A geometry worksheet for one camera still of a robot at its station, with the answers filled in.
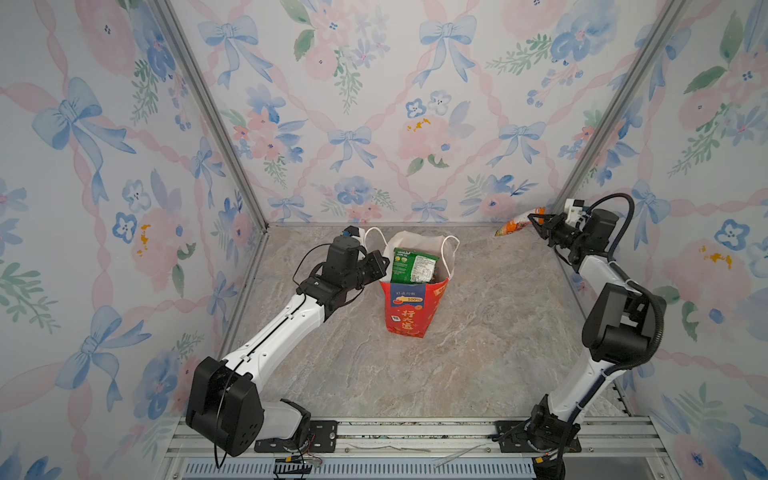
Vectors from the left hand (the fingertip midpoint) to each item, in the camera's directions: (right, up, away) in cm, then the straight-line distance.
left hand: (393, 256), depth 78 cm
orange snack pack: (+37, +9, +13) cm, 40 cm away
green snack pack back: (+5, -3, +2) cm, 6 cm away
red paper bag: (+4, -14, +1) cm, 15 cm away
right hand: (+41, +13, +12) cm, 44 cm away
